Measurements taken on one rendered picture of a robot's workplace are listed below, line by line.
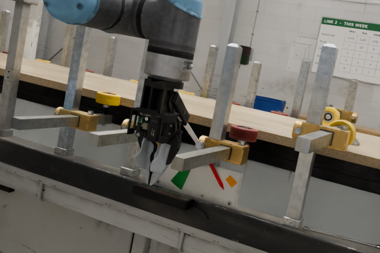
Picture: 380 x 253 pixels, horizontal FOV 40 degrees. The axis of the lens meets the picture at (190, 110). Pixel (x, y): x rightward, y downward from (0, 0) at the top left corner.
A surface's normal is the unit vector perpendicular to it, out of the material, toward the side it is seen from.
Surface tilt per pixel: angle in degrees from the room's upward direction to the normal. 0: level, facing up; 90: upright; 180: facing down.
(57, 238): 90
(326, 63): 90
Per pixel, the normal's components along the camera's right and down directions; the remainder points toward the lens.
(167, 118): 0.90, 0.22
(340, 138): -0.42, 0.02
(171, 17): -0.17, 0.07
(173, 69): 0.23, 0.15
